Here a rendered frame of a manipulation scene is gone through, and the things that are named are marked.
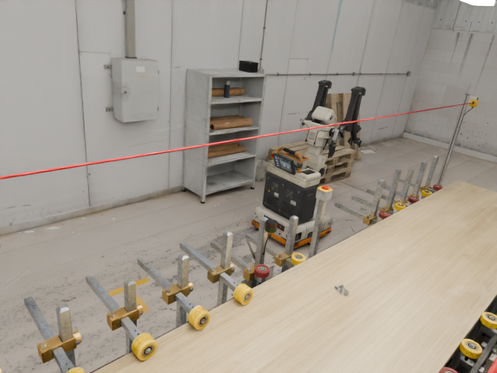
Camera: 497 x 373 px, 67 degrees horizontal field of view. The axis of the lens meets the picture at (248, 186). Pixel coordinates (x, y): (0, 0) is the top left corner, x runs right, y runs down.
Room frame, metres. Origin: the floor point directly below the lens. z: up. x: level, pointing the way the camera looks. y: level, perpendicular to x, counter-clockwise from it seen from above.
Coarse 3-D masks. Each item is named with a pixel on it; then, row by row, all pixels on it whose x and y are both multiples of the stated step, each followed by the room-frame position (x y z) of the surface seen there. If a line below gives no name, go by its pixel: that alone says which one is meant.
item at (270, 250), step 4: (248, 236) 2.07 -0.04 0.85; (252, 236) 2.08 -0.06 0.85; (248, 240) 2.07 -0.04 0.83; (252, 240) 2.05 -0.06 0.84; (256, 240) 2.04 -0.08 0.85; (256, 244) 2.02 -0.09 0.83; (268, 248) 1.96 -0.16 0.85; (272, 248) 1.96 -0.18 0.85; (268, 252) 1.95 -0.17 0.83; (272, 252) 1.93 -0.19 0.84; (276, 252) 1.92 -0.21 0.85; (288, 260) 1.85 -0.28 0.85; (288, 264) 1.84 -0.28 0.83; (292, 264) 1.82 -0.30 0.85
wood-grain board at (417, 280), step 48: (480, 192) 3.21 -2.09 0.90; (384, 240) 2.13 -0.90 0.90; (432, 240) 2.20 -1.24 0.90; (480, 240) 2.27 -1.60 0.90; (288, 288) 1.53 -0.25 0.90; (384, 288) 1.62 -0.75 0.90; (432, 288) 1.66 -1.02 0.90; (480, 288) 1.71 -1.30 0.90; (192, 336) 1.16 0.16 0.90; (240, 336) 1.18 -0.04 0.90; (288, 336) 1.21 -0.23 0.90; (336, 336) 1.24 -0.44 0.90; (384, 336) 1.27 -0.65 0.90; (432, 336) 1.31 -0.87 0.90
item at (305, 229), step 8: (256, 208) 3.69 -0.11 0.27; (264, 208) 3.68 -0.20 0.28; (256, 216) 3.66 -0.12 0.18; (272, 216) 3.53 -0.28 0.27; (280, 216) 3.53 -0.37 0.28; (328, 216) 3.67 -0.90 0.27; (256, 224) 3.64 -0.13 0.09; (288, 224) 3.38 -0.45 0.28; (304, 224) 3.41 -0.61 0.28; (312, 224) 3.46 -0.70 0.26; (328, 224) 3.66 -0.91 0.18; (280, 232) 3.39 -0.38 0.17; (296, 232) 3.29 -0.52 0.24; (304, 232) 3.37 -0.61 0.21; (312, 232) 3.46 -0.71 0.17; (320, 232) 3.58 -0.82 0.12; (328, 232) 3.67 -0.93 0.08; (280, 240) 3.37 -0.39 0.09; (296, 240) 3.31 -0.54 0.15; (304, 240) 3.39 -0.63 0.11
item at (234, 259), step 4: (212, 244) 1.93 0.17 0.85; (216, 244) 1.92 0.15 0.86; (216, 248) 1.90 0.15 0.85; (220, 248) 1.89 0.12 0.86; (220, 252) 1.87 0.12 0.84; (232, 256) 1.82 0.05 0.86; (236, 256) 1.82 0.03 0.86; (232, 260) 1.80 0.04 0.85; (236, 260) 1.78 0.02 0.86; (240, 260) 1.79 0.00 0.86; (236, 264) 1.78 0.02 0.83; (240, 264) 1.75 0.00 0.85; (244, 264) 1.75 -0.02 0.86; (240, 268) 1.75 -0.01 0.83; (244, 268) 1.73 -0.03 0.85; (256, 276) 1.67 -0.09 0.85; (260, 280) 1.64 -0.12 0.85; (264, 280) 1.65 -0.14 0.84
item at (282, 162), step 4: (276, 156) 3.55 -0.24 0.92; (280, 156) 3.50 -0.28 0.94; (284, 156) 3.49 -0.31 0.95; (276, 160) 3.57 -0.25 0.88; (280, 160) 3.52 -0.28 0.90; (284, 160) 3.47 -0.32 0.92; (288, 160) 3.42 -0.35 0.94; (292, 160) 3.41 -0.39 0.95; (276, 164) 3.60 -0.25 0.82; (280, 164) 3.54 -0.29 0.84; (284, 164) 3.50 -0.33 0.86; (288, 164) 3.44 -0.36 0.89; (292, 164) 3.41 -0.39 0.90; (296, 164) 3.44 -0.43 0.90; (300, 164) 3.42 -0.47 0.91; (280, 168) 3.57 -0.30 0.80; (284, 168) 3.52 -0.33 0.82; (288, 168) 3.47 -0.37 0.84; (292, 168) 3.42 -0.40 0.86; (292, 172) 3.45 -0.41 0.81
